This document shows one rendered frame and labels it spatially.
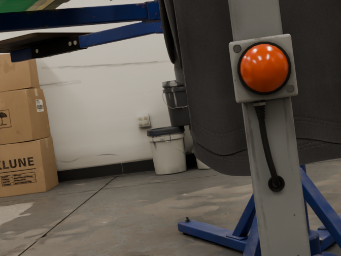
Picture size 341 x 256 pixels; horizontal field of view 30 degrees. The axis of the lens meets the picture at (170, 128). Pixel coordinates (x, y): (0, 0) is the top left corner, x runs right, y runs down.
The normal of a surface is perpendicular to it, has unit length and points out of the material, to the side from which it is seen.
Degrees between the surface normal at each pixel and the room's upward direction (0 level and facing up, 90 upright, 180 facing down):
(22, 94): 87
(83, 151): 90
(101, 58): 90
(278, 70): 100
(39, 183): 90
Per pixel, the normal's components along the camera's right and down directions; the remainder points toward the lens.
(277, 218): -0.09, 0.07
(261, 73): -0.23, 0.26
